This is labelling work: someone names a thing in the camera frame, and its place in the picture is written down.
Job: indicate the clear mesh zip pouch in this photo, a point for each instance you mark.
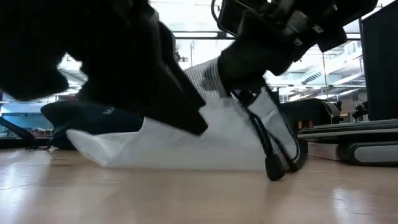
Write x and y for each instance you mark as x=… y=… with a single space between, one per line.
x=186 y=149

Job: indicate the black case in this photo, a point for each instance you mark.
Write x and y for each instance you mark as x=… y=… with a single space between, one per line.
x=357 y=129

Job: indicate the black metal table frame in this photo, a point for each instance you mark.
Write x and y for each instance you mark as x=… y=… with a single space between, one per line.
x=18 y=143

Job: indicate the white printed box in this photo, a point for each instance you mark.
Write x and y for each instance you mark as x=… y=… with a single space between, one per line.
x=323 y=151

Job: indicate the black network switch box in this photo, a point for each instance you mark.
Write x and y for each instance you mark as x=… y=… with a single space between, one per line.
x=311 y=112

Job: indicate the navy blue backpack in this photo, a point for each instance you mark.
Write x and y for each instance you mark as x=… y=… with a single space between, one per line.
x=93 y=119

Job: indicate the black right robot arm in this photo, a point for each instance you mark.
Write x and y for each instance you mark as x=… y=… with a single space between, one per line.
x=348 y=9

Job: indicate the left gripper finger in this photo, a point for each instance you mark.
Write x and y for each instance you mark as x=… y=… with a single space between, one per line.
x=180 y=105

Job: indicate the round black ceiling spotlight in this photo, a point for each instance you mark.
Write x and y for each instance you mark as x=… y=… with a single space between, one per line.
x=178 y=57

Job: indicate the background black camera rig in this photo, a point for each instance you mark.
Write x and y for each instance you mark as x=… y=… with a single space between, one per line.
x=360 y=109

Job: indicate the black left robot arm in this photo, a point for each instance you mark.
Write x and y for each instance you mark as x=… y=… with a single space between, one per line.
x=28 y=46

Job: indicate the black partition panel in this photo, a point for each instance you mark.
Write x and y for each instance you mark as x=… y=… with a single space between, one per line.
x=381 y=62

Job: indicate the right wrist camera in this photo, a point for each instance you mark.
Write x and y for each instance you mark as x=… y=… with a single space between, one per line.
x=233 y=15

